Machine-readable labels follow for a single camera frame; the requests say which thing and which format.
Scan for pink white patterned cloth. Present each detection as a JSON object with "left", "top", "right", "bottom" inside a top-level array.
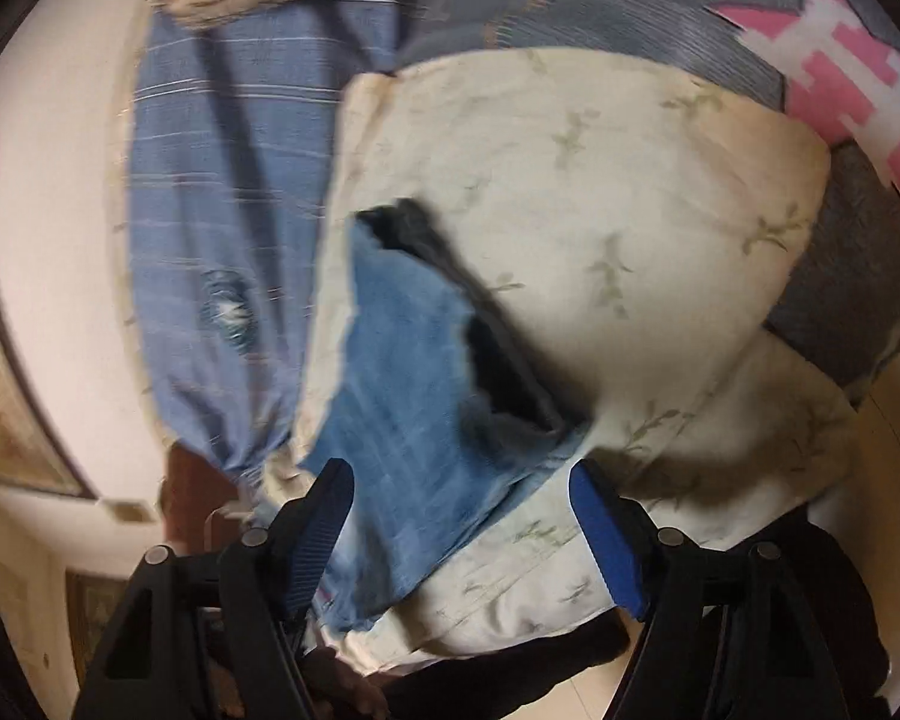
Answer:
[{"left": 709, "top": 0, "right": 900, "bottom": 241}]

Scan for cream leaf-print quilt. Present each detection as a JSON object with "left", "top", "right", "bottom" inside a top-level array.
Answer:
[{"left": 259, "top": 45, "right": 882, "bottom": 672}]

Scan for wall switch plate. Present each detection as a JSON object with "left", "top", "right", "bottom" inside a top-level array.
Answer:
[{"left": 99, "top": 497, "right": 160, "bottom": 524}]

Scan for grey striped blanket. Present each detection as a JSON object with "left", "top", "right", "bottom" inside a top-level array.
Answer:
[{"left": 397, "top": 0, "right": 900, "bottom": 406}]

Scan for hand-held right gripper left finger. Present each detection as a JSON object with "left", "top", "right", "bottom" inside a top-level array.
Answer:
[{"left": 71, "top": 457, "right": 357, "bottom": 720}]

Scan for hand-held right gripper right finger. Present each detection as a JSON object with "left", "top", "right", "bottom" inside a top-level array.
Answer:
[{"left": 570, "top": 459, "right": 852, "bottom": 720}]

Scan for small framed picture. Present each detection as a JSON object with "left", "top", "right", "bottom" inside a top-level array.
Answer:
[{"left": 64, "top": 568, "right": 132, "bottom": 687}]

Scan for blue plaid bed cover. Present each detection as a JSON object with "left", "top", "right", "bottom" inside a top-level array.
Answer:
[{"left": 124, "top": 0, "right": 421, "bottom": 488}]

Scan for framed wall picture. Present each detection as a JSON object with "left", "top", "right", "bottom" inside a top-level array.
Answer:
[{"left": 0, "top": 360, "right": 97, "bottom": 502}]

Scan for blue denim pants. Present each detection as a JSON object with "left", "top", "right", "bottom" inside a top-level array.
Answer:
[{"left": 311, "top": 199, "right": 593, "bottom": 635}]

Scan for person's dark clothing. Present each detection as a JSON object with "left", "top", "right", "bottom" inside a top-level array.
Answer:
[{"left": 382, "top": 502, "right": 893, "bottom": 720}]

